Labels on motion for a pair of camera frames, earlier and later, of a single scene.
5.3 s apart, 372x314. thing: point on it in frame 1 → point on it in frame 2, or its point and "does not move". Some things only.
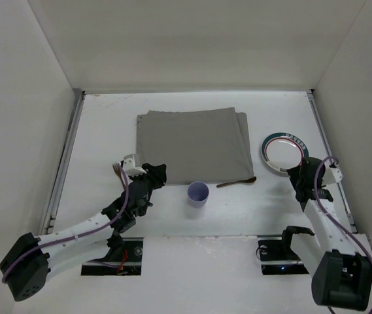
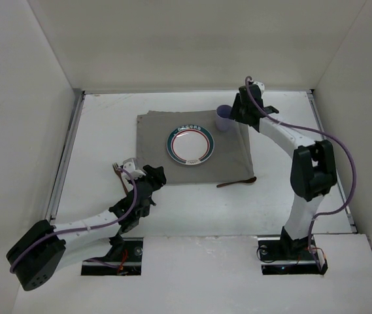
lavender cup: (197, 194) → (223, 117)
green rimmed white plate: (282, 151) → (190, 144)
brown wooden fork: (117, 169) does not move
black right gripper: (303, 174) → (240, 109)
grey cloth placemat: (204, 146) does not move
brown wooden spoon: (251, 180) does not move
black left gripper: (151, 178) does not move
